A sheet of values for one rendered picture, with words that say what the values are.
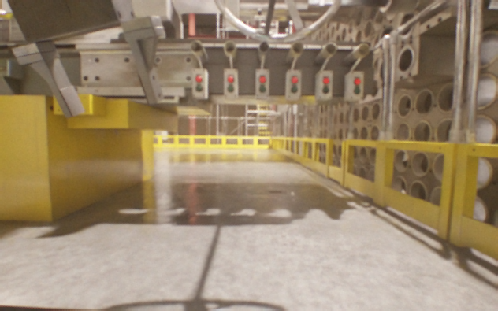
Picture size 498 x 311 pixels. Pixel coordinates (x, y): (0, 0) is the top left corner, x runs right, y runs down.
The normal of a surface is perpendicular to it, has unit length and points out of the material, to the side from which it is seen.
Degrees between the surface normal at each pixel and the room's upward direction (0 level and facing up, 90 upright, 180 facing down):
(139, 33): 113
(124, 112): 90
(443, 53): 90
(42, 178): 90
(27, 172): 90
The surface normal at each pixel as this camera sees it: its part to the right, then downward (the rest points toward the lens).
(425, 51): 0.00, 0.08
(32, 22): -0.07, 0.47
